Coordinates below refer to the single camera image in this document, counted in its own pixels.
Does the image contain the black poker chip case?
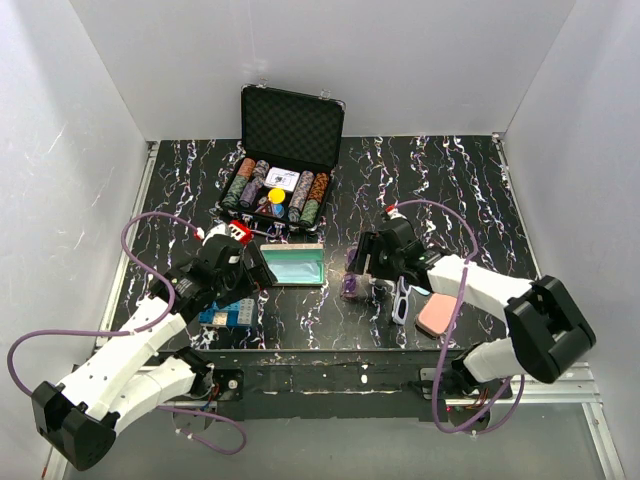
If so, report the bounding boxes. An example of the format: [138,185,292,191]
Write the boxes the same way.
[217,84,346,235]

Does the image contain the grey glasses case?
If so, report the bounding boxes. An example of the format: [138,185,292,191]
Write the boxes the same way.
[260,243,325,287]

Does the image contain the light blue cloth under sunglasses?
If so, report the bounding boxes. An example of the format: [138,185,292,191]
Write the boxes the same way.
[411,285,431,296]

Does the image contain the pink glasses case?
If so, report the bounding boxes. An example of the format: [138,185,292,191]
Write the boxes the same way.
[415,293,457,338]

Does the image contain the yellow dealer button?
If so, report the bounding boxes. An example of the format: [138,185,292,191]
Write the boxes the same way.
[268,188,286,205]

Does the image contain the white frame sunglasses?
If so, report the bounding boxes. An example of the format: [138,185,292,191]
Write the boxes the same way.
[392,277,411,326]

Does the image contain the blue grey brick block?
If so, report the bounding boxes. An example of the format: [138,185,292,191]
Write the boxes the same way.
[198,298,258,329]

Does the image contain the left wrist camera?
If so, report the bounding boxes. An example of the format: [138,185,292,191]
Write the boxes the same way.
[202,223,230,245]

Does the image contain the red yellow toy bus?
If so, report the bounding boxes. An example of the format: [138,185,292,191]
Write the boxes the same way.
[229,220,253,246]

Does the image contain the light blue cleaning cloth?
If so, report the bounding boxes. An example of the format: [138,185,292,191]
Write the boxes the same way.
[268,260,322,285]

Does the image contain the purple translucent sunglasses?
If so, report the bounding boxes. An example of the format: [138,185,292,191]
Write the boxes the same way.
[340,246,366,301]

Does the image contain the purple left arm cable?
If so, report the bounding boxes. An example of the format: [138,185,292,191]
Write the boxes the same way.
[7,211,247,455]

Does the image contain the white card deck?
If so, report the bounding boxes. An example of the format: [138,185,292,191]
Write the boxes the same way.
[264,167,301,192]

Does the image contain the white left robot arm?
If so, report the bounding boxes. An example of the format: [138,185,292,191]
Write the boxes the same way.
[30,234,276,471]

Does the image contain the aluminium front rail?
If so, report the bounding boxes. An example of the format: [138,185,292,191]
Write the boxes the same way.
[44,359,626,480]

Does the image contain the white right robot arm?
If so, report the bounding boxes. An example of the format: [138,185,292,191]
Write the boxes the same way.
[348,218,596,398]

